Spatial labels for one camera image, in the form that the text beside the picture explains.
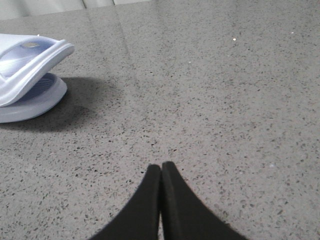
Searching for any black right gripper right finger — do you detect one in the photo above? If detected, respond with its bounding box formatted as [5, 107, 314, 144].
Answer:
[161, 161, 245, 240]

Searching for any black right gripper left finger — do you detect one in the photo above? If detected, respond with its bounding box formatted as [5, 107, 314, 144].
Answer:
[92, 164, 160, 240]

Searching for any light blue slipper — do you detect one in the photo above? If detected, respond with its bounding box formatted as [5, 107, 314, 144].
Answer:
[0, 73, 68, 123]
[0, 33, 75, 107]

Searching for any white curtain backdrop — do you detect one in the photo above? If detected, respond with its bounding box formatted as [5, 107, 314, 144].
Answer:
[0, 0, 147, 20]

